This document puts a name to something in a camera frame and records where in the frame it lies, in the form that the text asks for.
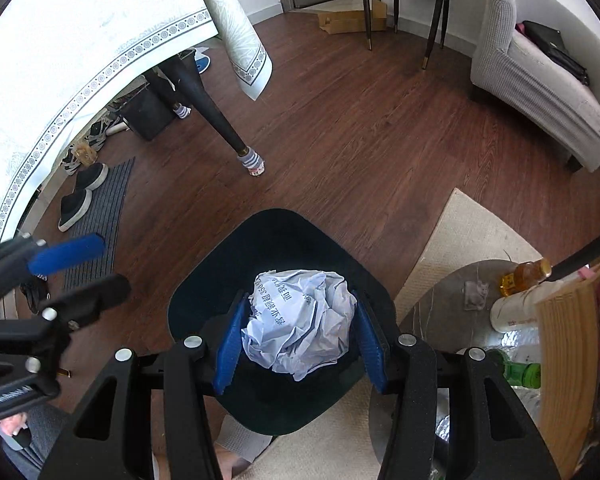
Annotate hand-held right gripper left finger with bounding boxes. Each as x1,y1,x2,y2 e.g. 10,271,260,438
40,292,253,480

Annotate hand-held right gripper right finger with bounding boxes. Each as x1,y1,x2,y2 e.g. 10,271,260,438
352,290,561,480

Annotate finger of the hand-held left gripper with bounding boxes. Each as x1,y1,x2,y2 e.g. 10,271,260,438
40,274,132,330
0,233,106,291

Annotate white paper ball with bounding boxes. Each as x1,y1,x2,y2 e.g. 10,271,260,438
241,269,358,383

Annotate black waste bin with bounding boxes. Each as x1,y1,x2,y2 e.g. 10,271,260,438
167,208,396,436

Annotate person's left hand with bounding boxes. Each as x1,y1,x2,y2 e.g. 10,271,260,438
0,411,32,437

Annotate black slip-on shoe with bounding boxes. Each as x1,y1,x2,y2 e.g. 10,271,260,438
72,162,110,192
57,188,94,233

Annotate grey striped doormat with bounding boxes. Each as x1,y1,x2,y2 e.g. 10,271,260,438
62,157,137,292

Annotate person's grey shorts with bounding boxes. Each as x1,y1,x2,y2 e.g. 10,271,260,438
0,405,73,480

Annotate beige rug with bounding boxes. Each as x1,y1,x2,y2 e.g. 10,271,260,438
220,187,546,480

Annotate white plastic bottle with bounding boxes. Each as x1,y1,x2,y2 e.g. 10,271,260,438
490,280,578,333

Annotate green glass bottle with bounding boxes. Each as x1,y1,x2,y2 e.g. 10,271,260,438
500,350,542,387

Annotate dark storage box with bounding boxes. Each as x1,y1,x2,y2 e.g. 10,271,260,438
122,89,177,142

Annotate yellow tea bottle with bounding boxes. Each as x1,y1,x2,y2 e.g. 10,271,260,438
500,257,553,298

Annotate dark wooden table leg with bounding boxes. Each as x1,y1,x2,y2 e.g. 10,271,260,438
167,52,248,158

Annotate pale green patterned tablecloth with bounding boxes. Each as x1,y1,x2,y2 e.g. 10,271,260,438
0,0,273,273

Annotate grey armchair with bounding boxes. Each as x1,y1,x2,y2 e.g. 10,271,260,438
470,0,600,173

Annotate brown cardboard box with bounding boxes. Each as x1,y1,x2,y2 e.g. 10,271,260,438
317,0,388,36

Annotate black handbag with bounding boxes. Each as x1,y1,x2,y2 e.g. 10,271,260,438
522,20,592,87

